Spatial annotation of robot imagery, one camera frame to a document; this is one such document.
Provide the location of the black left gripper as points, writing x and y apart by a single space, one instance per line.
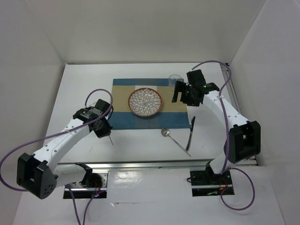
105 132

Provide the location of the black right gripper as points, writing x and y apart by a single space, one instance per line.
194 102

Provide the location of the clear drinking glass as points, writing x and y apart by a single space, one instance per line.
172 81

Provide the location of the blue beige checked placemat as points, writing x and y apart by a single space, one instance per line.
171 115

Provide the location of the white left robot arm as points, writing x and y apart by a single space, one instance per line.
38 173

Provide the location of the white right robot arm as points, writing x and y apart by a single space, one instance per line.
217 104

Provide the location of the silver table knife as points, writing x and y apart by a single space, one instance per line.
190 134

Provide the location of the silver spoon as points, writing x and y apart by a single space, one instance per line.
166 133

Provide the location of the right side aluminium rail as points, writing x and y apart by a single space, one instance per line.
236 105

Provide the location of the aluminium rail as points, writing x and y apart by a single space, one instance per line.
141 164
236 105

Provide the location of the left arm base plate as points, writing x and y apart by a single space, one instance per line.
97 187

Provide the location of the front aluminium rail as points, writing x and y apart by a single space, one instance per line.
141 164

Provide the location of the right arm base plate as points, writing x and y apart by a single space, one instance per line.
203 186

